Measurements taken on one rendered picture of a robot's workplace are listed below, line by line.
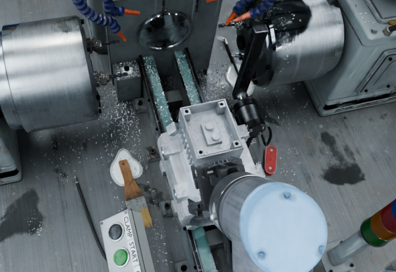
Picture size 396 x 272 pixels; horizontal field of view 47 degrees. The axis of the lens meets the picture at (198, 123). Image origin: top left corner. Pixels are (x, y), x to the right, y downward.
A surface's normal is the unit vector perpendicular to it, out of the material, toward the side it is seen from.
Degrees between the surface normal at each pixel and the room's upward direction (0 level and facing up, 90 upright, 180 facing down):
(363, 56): 89
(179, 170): 0
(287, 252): 25
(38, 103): 62
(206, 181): 30
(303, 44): 51
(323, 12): 17
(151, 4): 90
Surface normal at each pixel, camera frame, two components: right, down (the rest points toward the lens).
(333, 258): -0.96, 0.19
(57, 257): 0.11, -0.49
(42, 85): 0.27, 0.29
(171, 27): 0.28, 0.85
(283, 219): 0.22, -0.08
